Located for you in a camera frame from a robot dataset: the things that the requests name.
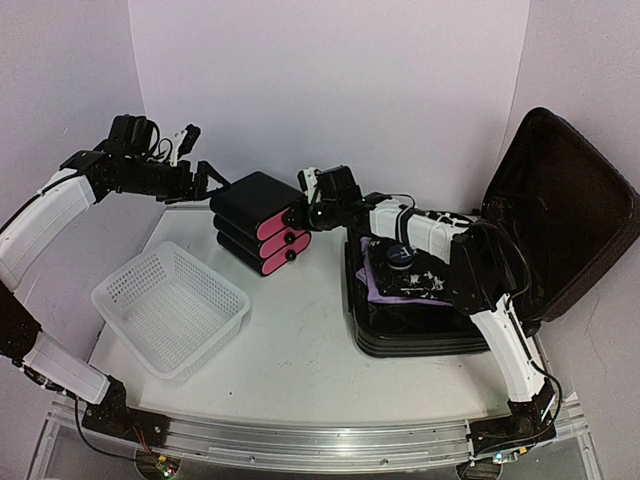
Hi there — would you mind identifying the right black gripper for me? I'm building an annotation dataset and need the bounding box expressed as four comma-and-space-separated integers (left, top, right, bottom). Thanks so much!
280, 200, 339, 233

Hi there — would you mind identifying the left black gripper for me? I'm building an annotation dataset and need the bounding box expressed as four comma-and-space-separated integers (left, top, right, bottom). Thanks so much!
114, 157, 230, 204

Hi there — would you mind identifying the black pink three-drawer organizer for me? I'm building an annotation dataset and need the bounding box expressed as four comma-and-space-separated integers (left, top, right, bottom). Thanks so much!
209, 171, 312, 277

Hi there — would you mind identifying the black ribbed hard-shell suitcase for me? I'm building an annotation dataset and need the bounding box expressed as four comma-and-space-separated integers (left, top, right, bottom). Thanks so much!
345, 107, 639, 358

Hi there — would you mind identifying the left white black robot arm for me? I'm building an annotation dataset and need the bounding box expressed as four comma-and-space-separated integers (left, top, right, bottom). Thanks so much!
1, 114, 230, 438

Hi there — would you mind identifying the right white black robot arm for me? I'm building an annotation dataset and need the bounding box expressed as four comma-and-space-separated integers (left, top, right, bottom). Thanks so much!
285, 166, 562, 458

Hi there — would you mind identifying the purple folded cloth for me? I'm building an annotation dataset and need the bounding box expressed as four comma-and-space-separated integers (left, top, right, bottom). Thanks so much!
356, 237, 451, 306

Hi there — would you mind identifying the round black cosmetic jar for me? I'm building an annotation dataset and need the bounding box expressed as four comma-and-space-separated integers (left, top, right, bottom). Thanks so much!
386, 244, 414, 271

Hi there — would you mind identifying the black white patterned folded garment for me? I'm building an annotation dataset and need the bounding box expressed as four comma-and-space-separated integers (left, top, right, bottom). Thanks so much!
366, 239, 449, 303

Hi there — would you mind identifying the white perforated plastic basket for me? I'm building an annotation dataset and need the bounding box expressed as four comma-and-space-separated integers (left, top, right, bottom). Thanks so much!
91, 241, 251, 383

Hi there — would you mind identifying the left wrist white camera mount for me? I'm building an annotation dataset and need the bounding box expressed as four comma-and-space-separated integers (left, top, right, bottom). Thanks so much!
168, 124, 201, 166

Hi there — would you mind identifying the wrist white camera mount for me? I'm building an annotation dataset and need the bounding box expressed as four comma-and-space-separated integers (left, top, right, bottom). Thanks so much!
297, 167, 321, 204
168, 124, 201, 166

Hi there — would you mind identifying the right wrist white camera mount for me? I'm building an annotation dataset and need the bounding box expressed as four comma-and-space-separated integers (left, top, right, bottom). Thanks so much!
297, 167, 321, 204

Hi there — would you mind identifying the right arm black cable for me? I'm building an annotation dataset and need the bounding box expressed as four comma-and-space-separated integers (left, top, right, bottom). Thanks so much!
374, 192, 564, 421

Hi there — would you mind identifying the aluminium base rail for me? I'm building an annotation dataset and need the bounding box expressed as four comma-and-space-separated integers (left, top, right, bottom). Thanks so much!
26, 397, 603, 479

